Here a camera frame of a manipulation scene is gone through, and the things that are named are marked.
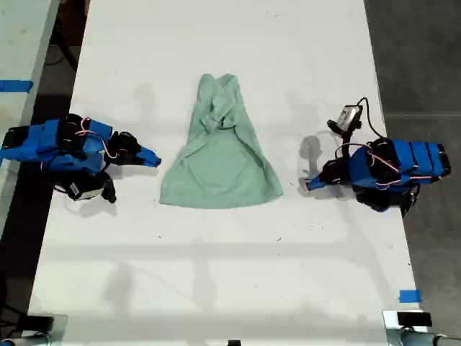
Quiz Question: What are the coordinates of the red white arm wire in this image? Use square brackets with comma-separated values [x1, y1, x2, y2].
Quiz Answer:
[366, 143, 442, 189]
[40, 117, 119, 170]

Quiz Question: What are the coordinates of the grey metal tube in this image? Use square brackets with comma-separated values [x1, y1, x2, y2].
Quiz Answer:
[387, 327, 448, 346]
[6, 333, 52, 346]

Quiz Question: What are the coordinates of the short blue tape strip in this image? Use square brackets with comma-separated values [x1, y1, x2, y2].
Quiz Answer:
[398, 289, 422, 303]

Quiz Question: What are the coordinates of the pale green T-shirt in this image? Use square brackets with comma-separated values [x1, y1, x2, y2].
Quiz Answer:
[158, 73, 285, 210]

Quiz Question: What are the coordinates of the short black camera stalk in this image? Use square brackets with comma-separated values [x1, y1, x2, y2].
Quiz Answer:
[334, 130, 356, 159]
[102, 172, 118, 204]

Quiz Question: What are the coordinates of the small black white box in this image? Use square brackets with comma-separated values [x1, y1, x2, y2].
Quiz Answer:
[382, 309, 434, 331]

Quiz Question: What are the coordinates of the black camera box white label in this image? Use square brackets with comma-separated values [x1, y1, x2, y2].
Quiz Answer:
[66, 179, 105, 202]

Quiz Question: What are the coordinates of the silver black camera box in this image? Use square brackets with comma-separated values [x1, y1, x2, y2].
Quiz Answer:
[326, 105, 362, 133]

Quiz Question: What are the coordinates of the long blue tape strip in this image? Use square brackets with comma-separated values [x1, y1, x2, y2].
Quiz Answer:
[0, 79, 34, 94]

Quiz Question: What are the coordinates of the black floor cable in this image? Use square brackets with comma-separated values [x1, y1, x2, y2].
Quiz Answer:
[45, 34, 83, 72]

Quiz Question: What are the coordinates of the pale side table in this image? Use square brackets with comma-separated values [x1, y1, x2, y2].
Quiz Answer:
[0, 0, 61, 231]

